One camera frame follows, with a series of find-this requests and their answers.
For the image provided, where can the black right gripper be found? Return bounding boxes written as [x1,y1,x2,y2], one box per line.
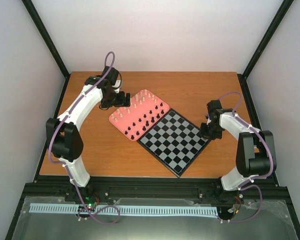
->
[200,122,223,141]

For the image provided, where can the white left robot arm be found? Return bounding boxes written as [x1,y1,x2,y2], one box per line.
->
[45,66,131,202]

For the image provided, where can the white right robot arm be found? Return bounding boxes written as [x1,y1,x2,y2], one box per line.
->
[200,99,277,200]

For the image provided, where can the pink plastic tray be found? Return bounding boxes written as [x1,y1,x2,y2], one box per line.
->
[108,89,170,141]

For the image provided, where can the black and white chessboard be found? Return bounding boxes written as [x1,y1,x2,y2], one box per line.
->
[137,108,210,178]

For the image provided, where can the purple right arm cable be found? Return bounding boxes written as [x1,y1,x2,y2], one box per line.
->
[216,91,276,224]

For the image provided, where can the black aluminium frame base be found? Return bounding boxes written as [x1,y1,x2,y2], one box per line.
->
[21,175,291,206]

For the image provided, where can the light blue cable duct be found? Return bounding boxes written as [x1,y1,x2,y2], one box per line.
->
[28,203,218,218]

